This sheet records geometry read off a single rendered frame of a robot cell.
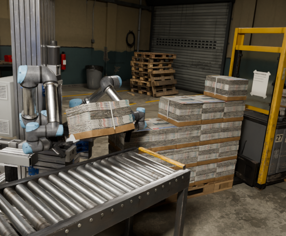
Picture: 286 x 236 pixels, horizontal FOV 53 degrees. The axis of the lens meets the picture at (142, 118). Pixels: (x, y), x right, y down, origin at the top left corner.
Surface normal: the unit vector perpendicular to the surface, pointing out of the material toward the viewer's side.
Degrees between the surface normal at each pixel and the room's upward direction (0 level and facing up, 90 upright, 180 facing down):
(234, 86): 90
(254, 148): 90
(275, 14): 90
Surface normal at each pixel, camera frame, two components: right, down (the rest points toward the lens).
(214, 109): 0.49, 0.25
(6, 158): -0.18, 0.24
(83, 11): 0.71, 0.22
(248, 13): -0.70, 0.14
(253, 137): -0.88, 0.07
